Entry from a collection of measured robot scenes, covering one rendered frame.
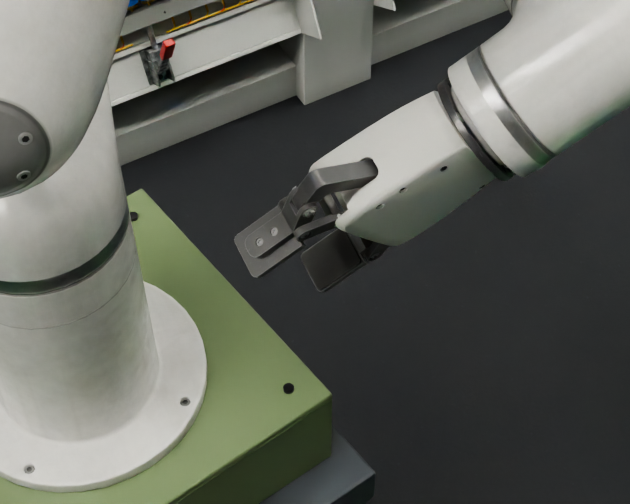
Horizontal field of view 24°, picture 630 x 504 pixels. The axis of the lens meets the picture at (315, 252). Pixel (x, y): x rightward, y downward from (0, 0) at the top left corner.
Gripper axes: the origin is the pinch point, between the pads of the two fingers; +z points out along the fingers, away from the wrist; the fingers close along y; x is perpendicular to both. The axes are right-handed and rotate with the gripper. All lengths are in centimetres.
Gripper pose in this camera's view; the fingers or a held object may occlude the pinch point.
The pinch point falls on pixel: (290, 259)
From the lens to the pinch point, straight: 96.8
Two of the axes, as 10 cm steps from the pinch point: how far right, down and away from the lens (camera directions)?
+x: 4.4, 8.3, -3.4
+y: -4.5, -1.2, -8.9
